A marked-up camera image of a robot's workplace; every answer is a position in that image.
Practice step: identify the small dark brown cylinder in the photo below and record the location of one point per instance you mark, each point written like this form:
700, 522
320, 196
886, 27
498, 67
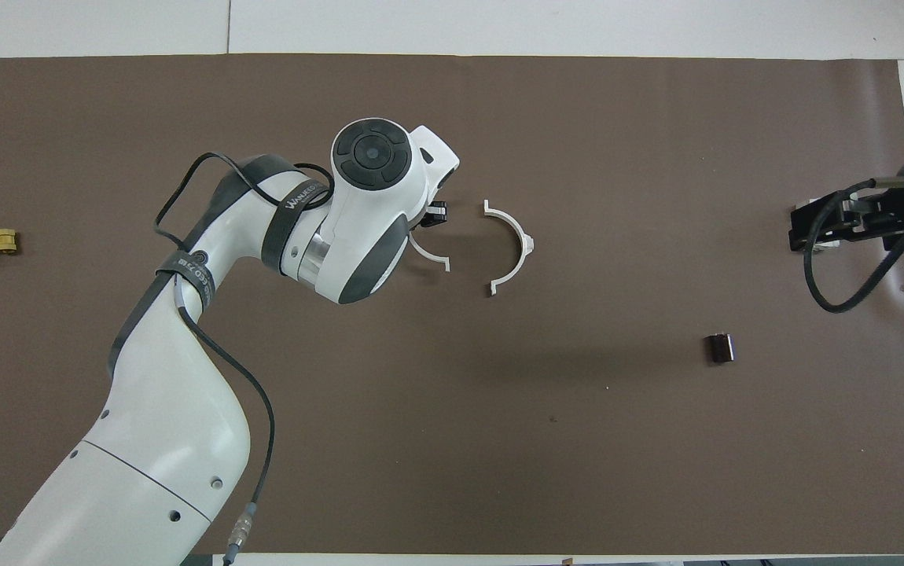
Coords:
720, 348

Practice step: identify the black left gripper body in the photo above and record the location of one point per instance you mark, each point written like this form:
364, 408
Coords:
436, 214

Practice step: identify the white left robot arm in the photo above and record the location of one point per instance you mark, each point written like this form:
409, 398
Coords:
169, 409

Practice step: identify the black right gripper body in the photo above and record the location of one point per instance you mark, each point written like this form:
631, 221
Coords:
896, 216

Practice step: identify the brown table mat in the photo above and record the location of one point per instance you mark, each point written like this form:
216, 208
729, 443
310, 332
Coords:
499, 440

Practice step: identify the grey circuit breaker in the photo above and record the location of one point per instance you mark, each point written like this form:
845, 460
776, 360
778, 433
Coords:
830, 242

